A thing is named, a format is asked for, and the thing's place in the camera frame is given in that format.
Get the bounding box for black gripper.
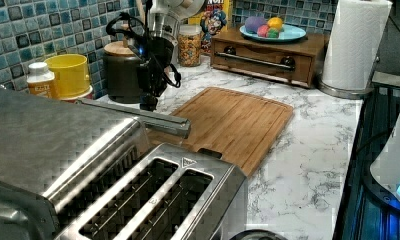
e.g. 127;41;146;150
128;37;174;111

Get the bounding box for grey oven door handle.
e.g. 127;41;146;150
77;98;191;139

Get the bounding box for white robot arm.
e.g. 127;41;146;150
128;0;207;111

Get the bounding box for stainless steel toaster oven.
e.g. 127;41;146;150
0;88;149;240

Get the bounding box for black round canister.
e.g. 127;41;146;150
103;41;142;104

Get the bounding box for glass cereal jar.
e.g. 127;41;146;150
178;24;201;67

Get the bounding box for colourful cereal box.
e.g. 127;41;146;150
188;0;232;55

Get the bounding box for yellow plastic container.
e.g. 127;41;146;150
45;54;90;99

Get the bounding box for purple toy fruit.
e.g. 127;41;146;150
245;16;267;33

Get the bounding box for pink toy fruit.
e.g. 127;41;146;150
257;25;269;38

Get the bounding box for bamboo cutting board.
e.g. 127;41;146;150
149;87;293;176

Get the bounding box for green toy fruit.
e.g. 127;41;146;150
267;28;280;38

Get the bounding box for white-capped orange bottle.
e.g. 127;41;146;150
27;62;57;99

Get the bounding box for yellow toy fruit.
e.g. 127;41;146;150
267;17;284;31

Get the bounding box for light blue plate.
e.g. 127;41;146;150
239;24;306;42

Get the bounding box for stainless steel two-slot toaster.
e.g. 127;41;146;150
54;143;248;240

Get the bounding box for wooden drawer box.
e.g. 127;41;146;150
210;29;329;88

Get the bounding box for metal paper towel holder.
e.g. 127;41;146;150
315;57;379;100

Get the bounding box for white paper towel roll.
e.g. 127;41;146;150
322;0;392;90

